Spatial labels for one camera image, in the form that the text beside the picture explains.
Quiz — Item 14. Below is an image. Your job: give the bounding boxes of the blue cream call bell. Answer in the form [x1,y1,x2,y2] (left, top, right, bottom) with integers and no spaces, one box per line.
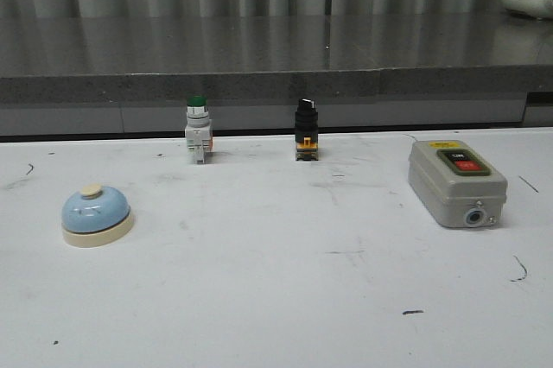
[61,184,134,248]

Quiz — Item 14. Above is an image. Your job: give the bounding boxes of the grey stone counter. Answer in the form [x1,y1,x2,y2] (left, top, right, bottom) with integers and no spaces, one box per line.
[1,13,552,139]

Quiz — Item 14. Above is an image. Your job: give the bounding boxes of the black selector switch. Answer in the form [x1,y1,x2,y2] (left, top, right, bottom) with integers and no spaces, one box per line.
[295,98,319,161]

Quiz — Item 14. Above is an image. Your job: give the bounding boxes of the green pushbutton switch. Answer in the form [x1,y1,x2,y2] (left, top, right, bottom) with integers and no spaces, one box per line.
[185,95,213,164]

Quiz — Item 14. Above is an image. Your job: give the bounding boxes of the grey on off switch box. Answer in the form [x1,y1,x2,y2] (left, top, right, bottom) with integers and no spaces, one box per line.
[408,140,508,228]

